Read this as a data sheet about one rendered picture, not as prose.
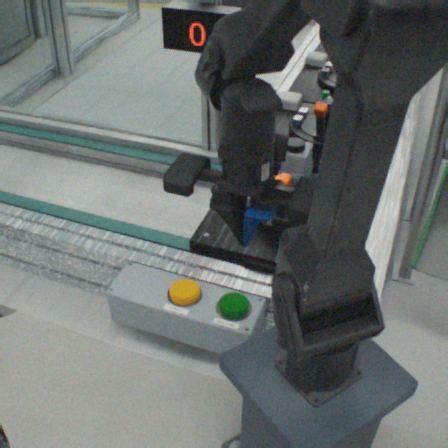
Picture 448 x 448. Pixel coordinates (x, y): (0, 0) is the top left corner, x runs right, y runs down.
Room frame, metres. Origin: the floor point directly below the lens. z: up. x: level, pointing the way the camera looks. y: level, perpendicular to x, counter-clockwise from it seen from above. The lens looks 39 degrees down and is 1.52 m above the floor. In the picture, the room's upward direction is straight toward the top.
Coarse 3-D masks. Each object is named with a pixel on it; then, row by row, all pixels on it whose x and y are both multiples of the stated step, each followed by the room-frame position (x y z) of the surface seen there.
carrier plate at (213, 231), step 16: (208, 224) 0.68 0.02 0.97; (224, 224) 0.68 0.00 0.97; (192, 240) 0.64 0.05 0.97; (208, 240) 0.64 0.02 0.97; (224, 240) 0.64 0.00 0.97; (256, 240) 0.64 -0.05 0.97; (272, 240) 0.64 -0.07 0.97; (224, 256) 0.62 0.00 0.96; (240, 256) 0.61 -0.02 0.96; (256, 256) 0.61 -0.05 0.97; (272, 256) 0.61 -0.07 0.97
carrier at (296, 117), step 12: (288, 96) 1.07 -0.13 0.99; (300, 96) 1.08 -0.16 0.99; (324, 96) 0.99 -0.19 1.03; (288, 108) 1.05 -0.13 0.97; (300, 108) 1.06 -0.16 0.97; (312, 108) 1.06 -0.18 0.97; (276, 120) 1.01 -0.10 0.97; (288, 120) 1.01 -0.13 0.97; (300, 120) 0.94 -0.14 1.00; (312, 120) 0.97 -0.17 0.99; (276, 132) 0.96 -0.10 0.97; (288, 132) 0.95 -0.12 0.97; (300, 132) 0.92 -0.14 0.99; (312, 132) 0.93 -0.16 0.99; (312, 156) 0.87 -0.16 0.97; (312, 168) 0.84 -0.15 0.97
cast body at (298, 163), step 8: (288, 144) 0.71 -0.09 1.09; (296, 144) 0.71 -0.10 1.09; (304, 144) 0.71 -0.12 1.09; (312, 144) 0.73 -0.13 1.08; (288, 152) 0.70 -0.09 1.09; (296, 152) 0.70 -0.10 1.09; (304, 152) 0.70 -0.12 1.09; (288, 160) 0.70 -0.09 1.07; (296, 160) 0.69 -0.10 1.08; (304, 160) 0.69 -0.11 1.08; (288, 168) 0.70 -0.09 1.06; (296, 168) 0.69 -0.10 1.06; (304, 168) 0.69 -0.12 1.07; (296, 176) 0.69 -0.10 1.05
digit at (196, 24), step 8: (184, 16) 0.87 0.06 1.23; (192, 16) 0.87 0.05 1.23; (200, 16) 0.86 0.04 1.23; (208, 16) 0.86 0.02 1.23; (184, 24) 0.87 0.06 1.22; (192, 24) 0.87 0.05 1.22; (200, 24) 0.86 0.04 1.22; (208, 24) 0.86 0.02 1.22; (184, 32) 0.87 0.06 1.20; (192, 32) 0.87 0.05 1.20; (200, 32) 0.86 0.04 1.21; (208, 32) 0.86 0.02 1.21; (184, 40) 0.87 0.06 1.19; (192, 40) 0.87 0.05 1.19; (200, 40) 0.86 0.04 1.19; (184, 48) 0.87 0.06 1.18; (192, 48) 0.87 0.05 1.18; (200, 48) 0.86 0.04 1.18
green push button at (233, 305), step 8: (224, 296) 0.53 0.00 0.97; (232, 296) 0.53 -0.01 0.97; (240, 296) 0.53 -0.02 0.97; (224, 304) 0.51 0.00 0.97; (232, 304) 0.51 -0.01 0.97; (240, 304) 0.51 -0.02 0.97; (248, 304) 0.51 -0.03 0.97; (224, 312) 0.50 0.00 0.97; (232, 312) 0.50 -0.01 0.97; (240, 312) 0.50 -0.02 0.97
